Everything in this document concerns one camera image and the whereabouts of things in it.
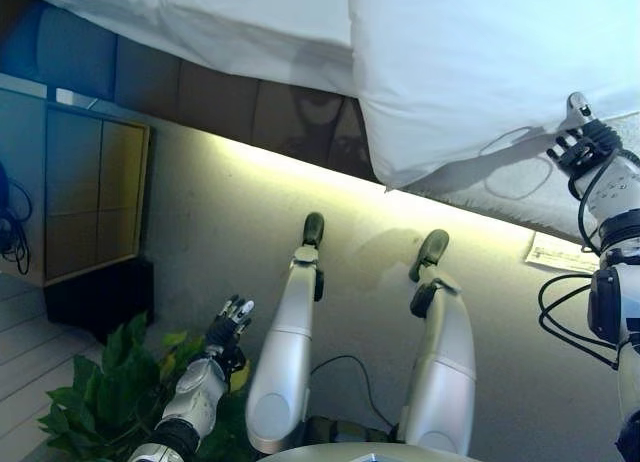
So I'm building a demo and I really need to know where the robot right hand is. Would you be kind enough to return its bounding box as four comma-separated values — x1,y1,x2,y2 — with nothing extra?
546,91,624,180

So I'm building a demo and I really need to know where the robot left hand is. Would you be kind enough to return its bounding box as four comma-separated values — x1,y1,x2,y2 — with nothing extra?
207,294,256,356

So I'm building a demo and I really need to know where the white fringed blanket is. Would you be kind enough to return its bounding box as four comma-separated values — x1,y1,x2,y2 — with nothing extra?
383,110,640,247

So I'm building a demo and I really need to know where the silver robot left leg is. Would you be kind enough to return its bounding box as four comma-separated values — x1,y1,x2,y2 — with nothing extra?
245,211,327,454

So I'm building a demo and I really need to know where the silver robot leg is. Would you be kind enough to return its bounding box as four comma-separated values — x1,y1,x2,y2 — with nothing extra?
245,211,327,454
397,228,477,459

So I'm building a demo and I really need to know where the green leafy plant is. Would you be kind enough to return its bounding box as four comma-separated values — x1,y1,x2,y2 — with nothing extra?
37,310,257,462

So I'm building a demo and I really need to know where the silver robot torso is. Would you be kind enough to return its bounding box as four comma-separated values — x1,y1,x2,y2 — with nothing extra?
259,440,482,462

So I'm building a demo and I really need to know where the wooden nightstand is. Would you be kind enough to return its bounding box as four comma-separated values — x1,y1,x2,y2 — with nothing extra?
0,73,154,289

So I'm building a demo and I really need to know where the silver robot right leg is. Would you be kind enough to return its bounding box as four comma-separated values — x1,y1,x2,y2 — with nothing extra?
397,228,477,459

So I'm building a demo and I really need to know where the white pillow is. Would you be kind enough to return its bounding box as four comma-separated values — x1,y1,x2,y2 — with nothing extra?
24,0,362,102

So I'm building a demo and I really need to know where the black floor cable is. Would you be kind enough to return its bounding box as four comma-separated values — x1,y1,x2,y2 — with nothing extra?
308,354,397,432

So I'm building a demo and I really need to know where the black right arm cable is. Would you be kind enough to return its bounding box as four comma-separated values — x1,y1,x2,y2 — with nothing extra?
537,149,640,372

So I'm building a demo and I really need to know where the black cable bundle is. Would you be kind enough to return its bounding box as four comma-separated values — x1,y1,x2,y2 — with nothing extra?
0,178,34,277

